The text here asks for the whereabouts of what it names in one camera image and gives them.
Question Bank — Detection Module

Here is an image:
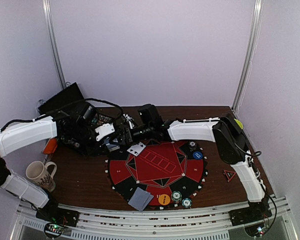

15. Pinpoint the left aluminium frame post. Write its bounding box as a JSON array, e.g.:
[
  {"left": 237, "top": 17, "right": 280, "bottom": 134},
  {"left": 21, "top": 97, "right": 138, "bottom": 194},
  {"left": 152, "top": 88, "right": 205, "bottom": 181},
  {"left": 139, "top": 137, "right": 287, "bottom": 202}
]
[{"left": 42, "top": 0, "right": 67, "bottom": 89}]

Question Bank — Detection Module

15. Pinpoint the teal white poker chip stack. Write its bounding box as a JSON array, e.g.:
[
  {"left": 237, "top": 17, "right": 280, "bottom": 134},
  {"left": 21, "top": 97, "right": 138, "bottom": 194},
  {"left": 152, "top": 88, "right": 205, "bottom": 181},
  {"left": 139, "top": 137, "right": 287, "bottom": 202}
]
[{"left": 181, "top": 197, "right": 192, "bottom": 208}]

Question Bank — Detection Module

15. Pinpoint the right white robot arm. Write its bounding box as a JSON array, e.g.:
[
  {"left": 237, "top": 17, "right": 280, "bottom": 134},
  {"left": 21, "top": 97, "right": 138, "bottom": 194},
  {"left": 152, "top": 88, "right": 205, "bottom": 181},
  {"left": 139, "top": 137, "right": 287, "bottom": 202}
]
[{"left": 116, "top": 104, "right": 271, "bottom": 221}]

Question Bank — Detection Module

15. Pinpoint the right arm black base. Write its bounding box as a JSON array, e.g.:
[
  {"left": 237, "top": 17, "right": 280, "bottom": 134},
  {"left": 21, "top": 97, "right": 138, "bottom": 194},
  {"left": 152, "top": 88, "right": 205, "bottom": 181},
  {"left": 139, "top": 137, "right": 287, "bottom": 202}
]
[{"left": 229, "top": 202, "right": 273, "bottom": 226}]

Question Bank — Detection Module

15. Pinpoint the grey playing card deck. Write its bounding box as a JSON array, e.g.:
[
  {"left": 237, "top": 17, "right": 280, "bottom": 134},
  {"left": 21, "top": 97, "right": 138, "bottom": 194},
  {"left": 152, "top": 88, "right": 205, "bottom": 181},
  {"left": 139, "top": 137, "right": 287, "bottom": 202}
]
[{"left": 104, "top": 138, "right": 120, "bottom": 152}]

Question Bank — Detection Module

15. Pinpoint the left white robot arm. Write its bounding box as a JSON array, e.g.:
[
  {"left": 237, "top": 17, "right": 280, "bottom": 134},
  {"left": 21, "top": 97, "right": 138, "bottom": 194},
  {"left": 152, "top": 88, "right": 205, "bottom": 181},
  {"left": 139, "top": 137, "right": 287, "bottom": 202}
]
[{"left": 0, "top": 98, "right": 124, "bottom": 222}]

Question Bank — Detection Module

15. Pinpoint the black white poker chip stack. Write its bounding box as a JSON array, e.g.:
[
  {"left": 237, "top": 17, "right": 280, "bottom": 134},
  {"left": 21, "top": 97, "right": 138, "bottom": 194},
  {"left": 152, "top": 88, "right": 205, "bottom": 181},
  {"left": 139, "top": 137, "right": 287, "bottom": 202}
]
[{"left": 188, "top": 141, "right": 197, "bottom": 150}]

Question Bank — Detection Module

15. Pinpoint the white floral ceramic mug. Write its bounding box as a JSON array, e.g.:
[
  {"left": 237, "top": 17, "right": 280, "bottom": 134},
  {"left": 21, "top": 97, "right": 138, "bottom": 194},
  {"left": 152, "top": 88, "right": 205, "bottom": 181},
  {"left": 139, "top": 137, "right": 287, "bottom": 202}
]
[{"left": 25, "top": 161, "right": 57, "bottom": 193}]

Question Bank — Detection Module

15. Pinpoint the red black triangular token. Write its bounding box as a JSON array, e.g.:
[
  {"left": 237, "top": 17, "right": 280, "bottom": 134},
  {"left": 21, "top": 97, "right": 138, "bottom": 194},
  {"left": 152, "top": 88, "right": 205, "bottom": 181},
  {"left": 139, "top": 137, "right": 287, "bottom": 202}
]
[{"left": 222, "top": 170, "right": 236, "bottom": 183}]

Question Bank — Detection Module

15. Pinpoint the right aluminium frame post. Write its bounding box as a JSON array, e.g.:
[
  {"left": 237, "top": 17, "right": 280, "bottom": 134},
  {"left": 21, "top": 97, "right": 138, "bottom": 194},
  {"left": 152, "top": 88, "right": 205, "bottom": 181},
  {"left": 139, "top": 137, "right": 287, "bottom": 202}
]
[{"left": 231, "top": 0, "right": 263, "bottom": 112}]

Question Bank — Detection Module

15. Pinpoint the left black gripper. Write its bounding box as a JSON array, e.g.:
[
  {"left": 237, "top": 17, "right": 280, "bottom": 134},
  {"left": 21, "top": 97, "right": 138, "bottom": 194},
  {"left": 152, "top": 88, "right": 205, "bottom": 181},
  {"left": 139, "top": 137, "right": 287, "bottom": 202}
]
[{"left": 68, "top": 122, "right": 111, "bottom": 157}]

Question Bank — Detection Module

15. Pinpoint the four of clubs card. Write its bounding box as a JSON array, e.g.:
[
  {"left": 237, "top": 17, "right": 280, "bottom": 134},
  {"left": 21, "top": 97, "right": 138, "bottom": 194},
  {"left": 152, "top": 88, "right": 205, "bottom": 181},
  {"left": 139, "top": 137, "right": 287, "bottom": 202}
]
[{"left": 126, "top": 142, "right": 146, "bottom": 157}]

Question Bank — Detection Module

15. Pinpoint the green white poker chip stack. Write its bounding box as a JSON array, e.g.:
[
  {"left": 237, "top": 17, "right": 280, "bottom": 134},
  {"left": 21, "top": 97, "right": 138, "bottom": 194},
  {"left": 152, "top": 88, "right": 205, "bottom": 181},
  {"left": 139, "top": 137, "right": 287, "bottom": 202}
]
[{"left": 171, "top": 190, "right": 182, "bottom": 203}]

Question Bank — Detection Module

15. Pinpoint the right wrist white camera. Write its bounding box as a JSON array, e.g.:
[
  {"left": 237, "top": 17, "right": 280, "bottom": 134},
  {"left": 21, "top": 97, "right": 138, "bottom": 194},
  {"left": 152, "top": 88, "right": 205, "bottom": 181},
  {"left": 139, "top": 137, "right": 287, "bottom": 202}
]
[{"left": 123, "top": 113, "right": 137, "bottom": 129}]

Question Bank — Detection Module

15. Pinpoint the orange plastic cup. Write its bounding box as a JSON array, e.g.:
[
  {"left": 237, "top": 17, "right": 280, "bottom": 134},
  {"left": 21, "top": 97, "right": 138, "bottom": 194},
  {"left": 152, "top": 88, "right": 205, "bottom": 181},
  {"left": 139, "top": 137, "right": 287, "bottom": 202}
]
[{"left": 42, "top": 138, "right": 58, "bottom": 155}]

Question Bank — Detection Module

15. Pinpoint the blue small blind button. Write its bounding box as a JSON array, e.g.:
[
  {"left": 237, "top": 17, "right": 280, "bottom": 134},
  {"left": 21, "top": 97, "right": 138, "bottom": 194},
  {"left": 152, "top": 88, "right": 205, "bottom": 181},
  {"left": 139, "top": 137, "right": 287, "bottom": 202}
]
[{"left": 192, "top": 151, "right": 204, "bottom": 160}]

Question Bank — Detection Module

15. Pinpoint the yellow green plastic bowl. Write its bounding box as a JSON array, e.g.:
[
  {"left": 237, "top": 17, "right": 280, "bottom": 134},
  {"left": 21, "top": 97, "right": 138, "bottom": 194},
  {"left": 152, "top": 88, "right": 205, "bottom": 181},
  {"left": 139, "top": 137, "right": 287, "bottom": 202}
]
[{"left": 234, "top": 118, "right": 244, "bottom": 129}]

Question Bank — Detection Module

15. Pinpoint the black poker chip case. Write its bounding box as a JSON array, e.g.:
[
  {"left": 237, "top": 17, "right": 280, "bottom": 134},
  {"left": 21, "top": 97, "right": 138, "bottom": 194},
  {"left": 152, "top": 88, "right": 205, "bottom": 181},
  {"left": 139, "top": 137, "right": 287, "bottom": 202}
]
[{"left": 38, "top": 83, "right": 112, "bottom": 157}]

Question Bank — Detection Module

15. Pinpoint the round red black poker mat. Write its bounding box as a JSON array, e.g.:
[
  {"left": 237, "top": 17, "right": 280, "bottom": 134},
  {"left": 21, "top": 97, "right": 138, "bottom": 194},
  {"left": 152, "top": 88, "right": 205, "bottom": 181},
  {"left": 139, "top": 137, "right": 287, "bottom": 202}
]
[{"left": 105, "top": 139, "right": 208, "bottom": 209}]

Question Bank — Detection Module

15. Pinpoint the wrist white camera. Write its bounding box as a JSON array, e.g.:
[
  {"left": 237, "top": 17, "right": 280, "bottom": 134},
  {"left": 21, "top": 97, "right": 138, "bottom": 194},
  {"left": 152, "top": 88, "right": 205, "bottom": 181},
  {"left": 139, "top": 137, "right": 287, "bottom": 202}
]
[
  {"left": 94, "top": 123, "right": 115, "bottom": 142},
  {"left": 123, "top": 113, "right": 137, "bottom": 129}
]

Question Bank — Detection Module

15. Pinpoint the orange big blind button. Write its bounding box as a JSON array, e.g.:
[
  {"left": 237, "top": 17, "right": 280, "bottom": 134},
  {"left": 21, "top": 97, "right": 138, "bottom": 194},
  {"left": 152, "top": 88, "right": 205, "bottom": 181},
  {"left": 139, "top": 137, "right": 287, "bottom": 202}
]
[{"left": 157, "top": 194, "right": 171, "bottom": 206}]

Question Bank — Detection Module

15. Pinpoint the aluminium frame post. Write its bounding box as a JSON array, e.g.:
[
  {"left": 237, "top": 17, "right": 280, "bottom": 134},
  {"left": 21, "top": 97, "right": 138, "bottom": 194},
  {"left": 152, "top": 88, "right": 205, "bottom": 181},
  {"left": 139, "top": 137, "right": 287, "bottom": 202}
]
[
  {"left": 231, "top": 0, "right": 263, "bottom": 112},
  {"left": 42, "top": 0, "right": 67, "bottom": 89}
]

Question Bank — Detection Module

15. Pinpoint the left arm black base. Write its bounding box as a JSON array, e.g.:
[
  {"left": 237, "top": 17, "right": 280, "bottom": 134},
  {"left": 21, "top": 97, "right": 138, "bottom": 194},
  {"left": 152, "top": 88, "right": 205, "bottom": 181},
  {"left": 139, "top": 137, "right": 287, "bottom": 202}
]
[{"left": 32, "top": 206, "right": 80, "bottom": 227}]

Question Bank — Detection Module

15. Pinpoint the dealt blue-backed card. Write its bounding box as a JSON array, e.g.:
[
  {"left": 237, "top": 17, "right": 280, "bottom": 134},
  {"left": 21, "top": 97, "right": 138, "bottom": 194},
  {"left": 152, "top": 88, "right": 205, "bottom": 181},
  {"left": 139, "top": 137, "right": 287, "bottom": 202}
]
[
  {"left": 128, "top": 187, "right": 148, "bottom": 211},
  {"left": 132, "top": 194, "right": 154, "bottom": 211}
]

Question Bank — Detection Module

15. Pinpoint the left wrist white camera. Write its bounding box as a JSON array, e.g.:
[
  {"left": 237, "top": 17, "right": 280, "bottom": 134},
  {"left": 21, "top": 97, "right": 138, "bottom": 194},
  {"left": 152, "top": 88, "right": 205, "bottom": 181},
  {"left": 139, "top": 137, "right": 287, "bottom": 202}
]
[{"left": 94, "top": 123, "right": 115, "bottom": 142}]

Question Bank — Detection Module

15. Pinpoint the aluminium front rail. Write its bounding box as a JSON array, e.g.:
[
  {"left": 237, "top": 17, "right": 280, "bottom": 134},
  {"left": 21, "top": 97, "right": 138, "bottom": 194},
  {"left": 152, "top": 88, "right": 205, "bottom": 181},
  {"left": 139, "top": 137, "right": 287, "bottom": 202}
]
[{"left": 8, "top": 196, "right": 300, "bottom": 240}]

